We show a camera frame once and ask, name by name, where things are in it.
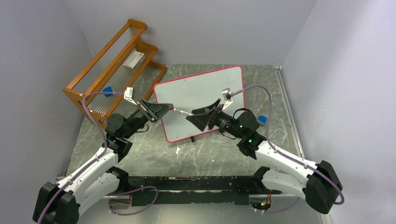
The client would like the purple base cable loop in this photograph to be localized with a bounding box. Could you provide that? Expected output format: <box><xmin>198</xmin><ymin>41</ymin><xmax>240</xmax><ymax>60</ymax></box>
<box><xmin>108</xmin><ymin>185</ymin><xmax>159</xmax><ymax>217</ymax></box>

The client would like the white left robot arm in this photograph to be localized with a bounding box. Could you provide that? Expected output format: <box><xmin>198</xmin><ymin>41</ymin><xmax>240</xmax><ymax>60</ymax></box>
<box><xmin>33</xmin><ymin>99</ymin><xmax>173</xmax><ymax>224</ymax></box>

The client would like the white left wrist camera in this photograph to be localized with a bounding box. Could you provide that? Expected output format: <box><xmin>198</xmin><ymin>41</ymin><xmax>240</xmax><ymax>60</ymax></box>
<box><xmin>123</xmin><ymin>87</ymin><xmax>134</xmax><ymax>102</ymax></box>

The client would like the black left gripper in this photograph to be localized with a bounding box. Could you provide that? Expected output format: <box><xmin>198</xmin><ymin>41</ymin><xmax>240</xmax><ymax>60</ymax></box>
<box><xmin>122</xmin><ymin>98</ymin><xmax>173</xmax><ymax>139</ymax></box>

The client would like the pink-framed whiteboard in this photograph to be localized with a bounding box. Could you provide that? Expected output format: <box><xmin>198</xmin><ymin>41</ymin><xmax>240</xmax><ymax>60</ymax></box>
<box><xmin>153</xmin><ymin>65</ymin><xmax>244</xmax><ymax>143</ymax></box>

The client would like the white red box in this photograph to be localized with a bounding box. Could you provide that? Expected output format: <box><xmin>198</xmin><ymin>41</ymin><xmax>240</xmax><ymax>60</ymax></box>
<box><xmin>124</xmin><ymin>50</ymin><xmax>145</xmax><ymax>70</ymax></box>

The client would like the blue eraser block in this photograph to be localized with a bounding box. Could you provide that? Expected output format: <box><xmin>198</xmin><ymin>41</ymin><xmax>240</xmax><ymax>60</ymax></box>
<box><xmin>102</xmin><ymin>86</ymin><xmax>113</xmax><ymax>97</ymax></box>

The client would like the aluminium frame rail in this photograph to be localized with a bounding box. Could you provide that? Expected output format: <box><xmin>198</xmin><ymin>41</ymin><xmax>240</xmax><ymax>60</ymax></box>
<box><xmin>274</xmin><ymin>66</ymin><xmax>305</xmax><ymax>159</ymax></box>

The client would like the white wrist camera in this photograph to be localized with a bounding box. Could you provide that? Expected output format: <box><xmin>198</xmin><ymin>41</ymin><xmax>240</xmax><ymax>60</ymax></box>
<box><xmin>123</xmin><ymin>87</ymin><xmax>134</xmax><ymax>102</ymax></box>
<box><xmin>221</xmin><ymin>88</ymin><xmax>232</xmax><ymax>101</ymax></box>

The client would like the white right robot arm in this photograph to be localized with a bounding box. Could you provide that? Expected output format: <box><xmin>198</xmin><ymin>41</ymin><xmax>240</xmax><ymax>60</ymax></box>
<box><xmin>186</xmin><ymin>100</ymin><xmax>342</xmax><ymax>214</ymax></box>

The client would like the red white marker pen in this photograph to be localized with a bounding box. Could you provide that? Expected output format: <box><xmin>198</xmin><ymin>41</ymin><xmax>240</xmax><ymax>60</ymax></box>
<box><xmin>171</xmin><ymin>107</ymin><xmax>193</xmax><ymax>116</ymax></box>

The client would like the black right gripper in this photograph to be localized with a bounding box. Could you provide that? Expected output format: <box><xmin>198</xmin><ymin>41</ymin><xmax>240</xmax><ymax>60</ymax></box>
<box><xmin>186</xmin><ymin>98</ymin><xmax>244</xmax><ymax>139</ymax></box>

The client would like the orange wooden rack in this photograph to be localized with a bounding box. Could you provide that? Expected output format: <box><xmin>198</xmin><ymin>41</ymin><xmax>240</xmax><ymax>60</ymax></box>
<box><xmin>63</xmin><ymin>19</ymin><xmax>167</xmax><ymax>128</ymax></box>

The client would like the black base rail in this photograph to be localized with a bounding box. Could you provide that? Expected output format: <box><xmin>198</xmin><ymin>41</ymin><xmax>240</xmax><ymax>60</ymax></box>
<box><xmin>128</xmin><ymin>175</ymin><xmax>280</xmax><ymax>207</ymax></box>

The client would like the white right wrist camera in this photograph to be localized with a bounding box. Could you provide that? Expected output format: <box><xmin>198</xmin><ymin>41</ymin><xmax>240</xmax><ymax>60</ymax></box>
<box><xmin>221</xmin><ymin>88</ymin><xmax>232</xmax><ymax>101</ymax></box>

